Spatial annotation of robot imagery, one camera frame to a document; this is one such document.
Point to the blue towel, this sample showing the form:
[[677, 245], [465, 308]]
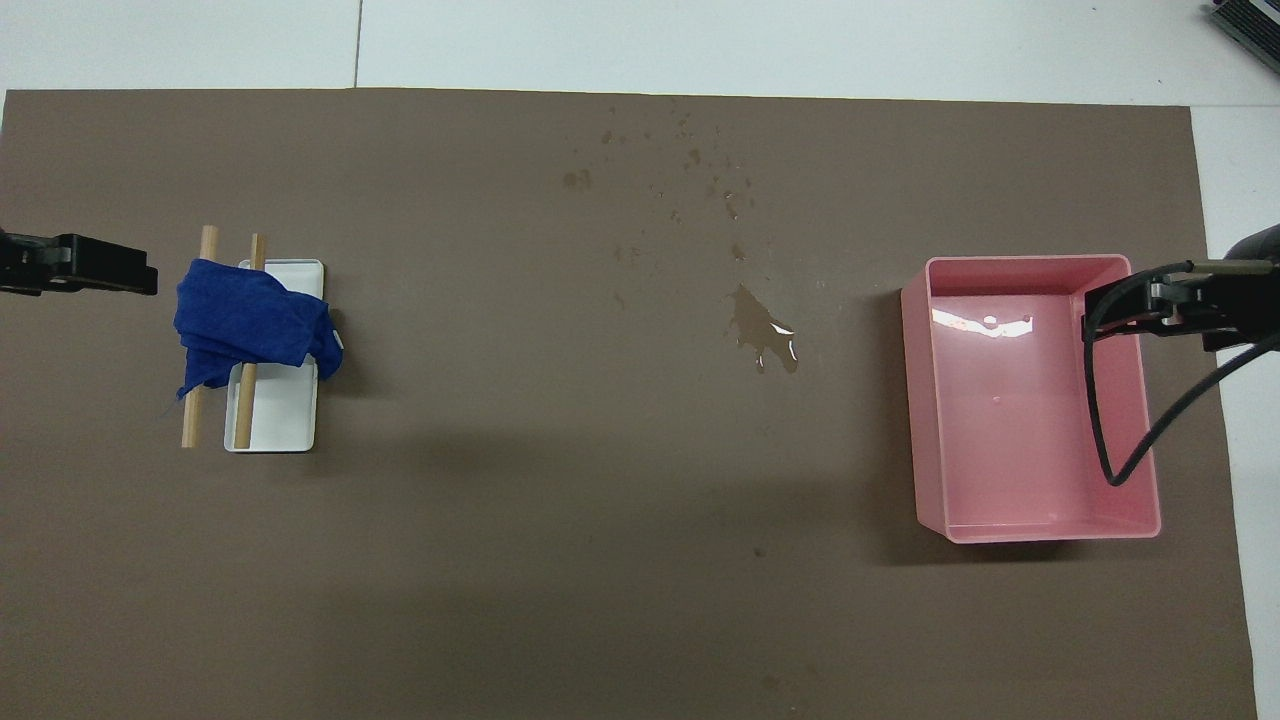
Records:
[[250, 320]]

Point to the pink plastic bin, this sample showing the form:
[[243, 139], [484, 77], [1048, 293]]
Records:
[[1020, 430]]

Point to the water puddle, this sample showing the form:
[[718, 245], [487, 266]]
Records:
[[757, 325]]

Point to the white rack with wooden sticks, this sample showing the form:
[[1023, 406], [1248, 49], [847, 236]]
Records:
[[285, 410]]

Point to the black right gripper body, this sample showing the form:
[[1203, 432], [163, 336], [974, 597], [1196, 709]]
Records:
[[1255, 300]]

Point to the brown table mat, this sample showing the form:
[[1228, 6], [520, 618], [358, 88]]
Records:
[[600, 500]]

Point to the grey ribbed device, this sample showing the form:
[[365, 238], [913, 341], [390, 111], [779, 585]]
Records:
[[1255, 25]]

